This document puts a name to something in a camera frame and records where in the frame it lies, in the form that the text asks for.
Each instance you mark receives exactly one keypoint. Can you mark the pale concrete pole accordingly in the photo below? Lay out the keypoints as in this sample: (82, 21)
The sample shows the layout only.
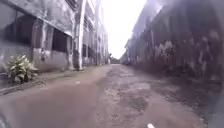
(80, 36)

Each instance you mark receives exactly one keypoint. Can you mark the worn grey asphalt road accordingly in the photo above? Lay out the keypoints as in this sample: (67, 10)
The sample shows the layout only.
(113, 96)

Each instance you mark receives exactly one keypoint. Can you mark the robot's own part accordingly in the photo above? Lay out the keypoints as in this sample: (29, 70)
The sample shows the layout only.
(150, 126)

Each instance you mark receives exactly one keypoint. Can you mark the stained grey concrete wall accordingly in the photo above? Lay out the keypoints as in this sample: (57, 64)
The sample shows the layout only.
(180, 43)

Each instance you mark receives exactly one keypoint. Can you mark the weathered grey concrete building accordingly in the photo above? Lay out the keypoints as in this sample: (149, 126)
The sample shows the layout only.
(50, 33)

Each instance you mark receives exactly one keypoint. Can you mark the weedy grass verge strip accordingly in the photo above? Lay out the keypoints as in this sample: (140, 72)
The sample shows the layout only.
(43, 78)

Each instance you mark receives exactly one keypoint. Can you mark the green leafy bush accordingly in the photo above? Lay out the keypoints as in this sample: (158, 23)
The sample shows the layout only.
(20, 69)

